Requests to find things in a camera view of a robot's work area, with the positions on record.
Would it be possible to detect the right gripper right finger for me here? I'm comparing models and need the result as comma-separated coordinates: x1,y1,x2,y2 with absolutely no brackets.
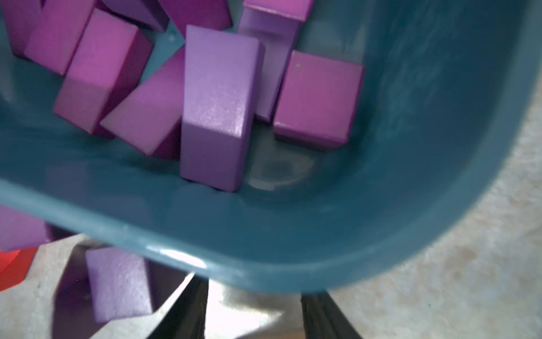
301,292,362,339

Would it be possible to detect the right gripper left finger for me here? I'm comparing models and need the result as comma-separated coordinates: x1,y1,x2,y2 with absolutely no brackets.
148,277,208,339

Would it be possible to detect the purple block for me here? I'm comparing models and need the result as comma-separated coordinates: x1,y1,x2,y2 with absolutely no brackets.
100,47,186,160

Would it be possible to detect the purple cube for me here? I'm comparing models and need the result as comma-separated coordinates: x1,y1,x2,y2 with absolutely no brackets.
84,246,189,323
52,8,154,138
273,50,365,149

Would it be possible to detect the teal plastic storage bin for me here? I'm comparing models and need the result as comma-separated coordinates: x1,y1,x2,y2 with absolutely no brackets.
1,1,541,292

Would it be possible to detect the red arch brick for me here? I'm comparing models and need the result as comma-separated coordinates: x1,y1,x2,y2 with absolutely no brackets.
0,247,38,292

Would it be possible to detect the purple long brick centre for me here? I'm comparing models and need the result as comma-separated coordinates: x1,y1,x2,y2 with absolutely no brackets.
179,25,265,192

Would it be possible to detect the purple brick left of arch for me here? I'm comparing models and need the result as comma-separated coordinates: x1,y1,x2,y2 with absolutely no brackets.
237,0,314,123

